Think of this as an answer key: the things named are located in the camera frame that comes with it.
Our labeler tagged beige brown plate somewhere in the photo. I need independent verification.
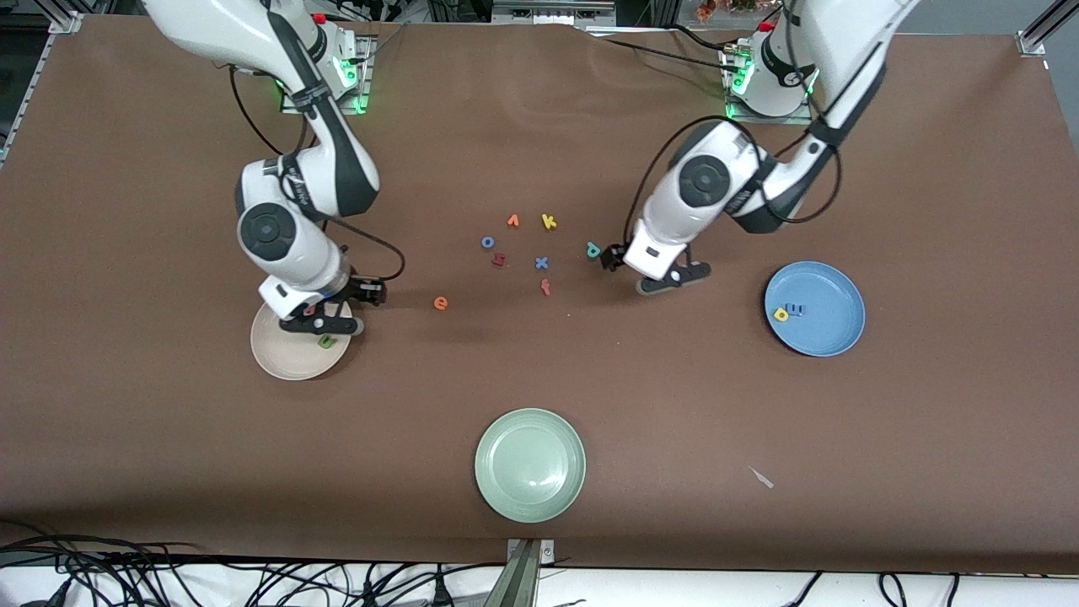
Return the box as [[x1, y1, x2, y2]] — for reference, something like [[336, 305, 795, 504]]
[[250, 299, 354, 381]]

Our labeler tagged brown table cover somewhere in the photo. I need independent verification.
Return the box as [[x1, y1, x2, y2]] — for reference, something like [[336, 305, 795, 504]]
[[0, 15, 1079, 576]]

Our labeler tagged blue plate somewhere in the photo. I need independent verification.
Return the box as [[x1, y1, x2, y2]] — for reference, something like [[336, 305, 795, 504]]
[[764, 261, 867, 357]]

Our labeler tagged pale green plate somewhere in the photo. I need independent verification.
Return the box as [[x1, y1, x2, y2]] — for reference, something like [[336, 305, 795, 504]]
[[475, 408, 587, 524]]

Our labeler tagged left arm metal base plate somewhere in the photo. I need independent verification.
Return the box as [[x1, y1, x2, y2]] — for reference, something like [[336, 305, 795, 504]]
[[721, 42, 815, 126]]

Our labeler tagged thin black cable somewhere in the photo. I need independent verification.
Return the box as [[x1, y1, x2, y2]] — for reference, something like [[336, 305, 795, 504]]
[[590, 24, 733, 67]]

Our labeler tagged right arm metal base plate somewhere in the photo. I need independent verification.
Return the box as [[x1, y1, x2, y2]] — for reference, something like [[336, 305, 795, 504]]
[[281, 35, 377, 115]]

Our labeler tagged silver metal rail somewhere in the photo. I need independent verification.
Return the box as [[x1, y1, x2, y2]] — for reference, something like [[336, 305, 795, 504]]
[[491, 0, 617, 26]]

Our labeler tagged grey metal bracket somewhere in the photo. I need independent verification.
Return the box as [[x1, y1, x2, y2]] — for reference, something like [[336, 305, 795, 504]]
[[483, 538, 557, 607]]

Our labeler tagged aluminium frame profile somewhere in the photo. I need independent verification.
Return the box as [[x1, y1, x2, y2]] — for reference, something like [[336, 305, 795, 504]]
[[1017, 0, 1079, 58], [0, 10, 85, 165]]

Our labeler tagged black cable tangle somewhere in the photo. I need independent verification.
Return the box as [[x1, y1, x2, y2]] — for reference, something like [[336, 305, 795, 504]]
[[0, 518, 507, 607]]

